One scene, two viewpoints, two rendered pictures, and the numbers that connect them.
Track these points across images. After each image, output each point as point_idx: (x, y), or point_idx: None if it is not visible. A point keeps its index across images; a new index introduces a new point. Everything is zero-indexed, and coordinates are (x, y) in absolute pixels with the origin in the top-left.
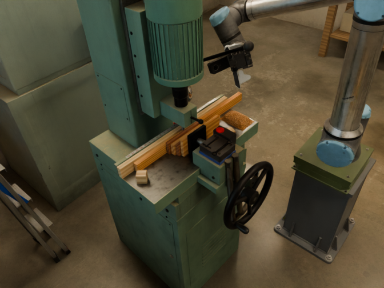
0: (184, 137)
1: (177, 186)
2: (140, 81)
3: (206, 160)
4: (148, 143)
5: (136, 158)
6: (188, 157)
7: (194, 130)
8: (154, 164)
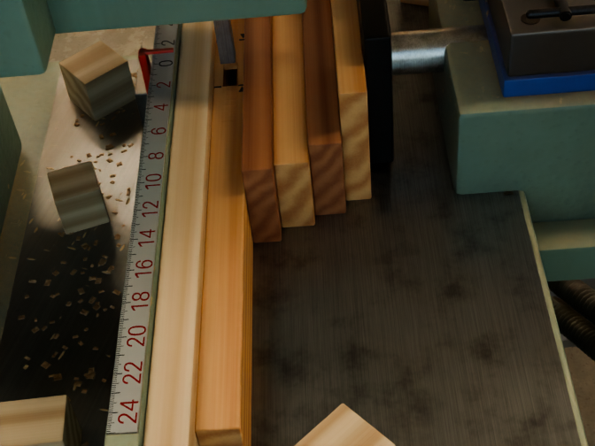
0: (342, 66)
1: (567, 365)
2: None
3: (589, 110)
4: (149, 242)
5: (191, 387)
6: (396, 183)
7: (287, 28)
8: (271, 352)
